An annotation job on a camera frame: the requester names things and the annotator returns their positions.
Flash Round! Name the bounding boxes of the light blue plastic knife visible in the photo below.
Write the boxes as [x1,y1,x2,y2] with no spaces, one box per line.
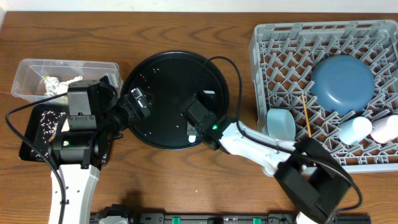
[188,135,197,143]

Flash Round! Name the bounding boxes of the round black tray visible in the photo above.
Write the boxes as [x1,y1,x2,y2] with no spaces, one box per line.
[121,51,229,150]

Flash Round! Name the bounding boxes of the light blue bowl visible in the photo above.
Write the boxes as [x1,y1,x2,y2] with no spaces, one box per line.
[267,108,296,141]

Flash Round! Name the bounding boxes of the wooden chopstick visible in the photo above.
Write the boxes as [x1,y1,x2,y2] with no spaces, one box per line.
[301,94,317,167]

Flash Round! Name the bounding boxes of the dark blue plate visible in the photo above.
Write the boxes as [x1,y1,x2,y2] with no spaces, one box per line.
[311,55,375,116]

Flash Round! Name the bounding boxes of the light blue cup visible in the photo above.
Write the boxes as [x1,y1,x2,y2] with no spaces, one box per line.
[338,116,373,145]

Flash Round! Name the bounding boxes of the pink cup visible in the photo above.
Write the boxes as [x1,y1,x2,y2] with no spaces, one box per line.
[370,114,398,144]

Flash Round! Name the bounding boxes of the foil snack wrapper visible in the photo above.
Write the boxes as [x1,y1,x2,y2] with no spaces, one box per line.
[44,76,60,96]

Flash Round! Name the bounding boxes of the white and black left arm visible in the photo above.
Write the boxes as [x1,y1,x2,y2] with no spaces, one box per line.
[48,77,151,223]

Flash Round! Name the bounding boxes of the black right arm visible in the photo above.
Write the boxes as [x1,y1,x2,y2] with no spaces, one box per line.
[181,96,353,223]

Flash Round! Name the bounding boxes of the spilled white rice pile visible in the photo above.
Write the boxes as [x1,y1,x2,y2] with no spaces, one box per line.
[34,111,67,159]

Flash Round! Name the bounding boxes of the black rectangular tray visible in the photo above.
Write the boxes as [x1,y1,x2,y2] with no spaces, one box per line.
[19,104,110,166]

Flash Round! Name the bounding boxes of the clear plastic bin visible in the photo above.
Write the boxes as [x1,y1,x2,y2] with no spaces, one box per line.
[11,58,123,102]

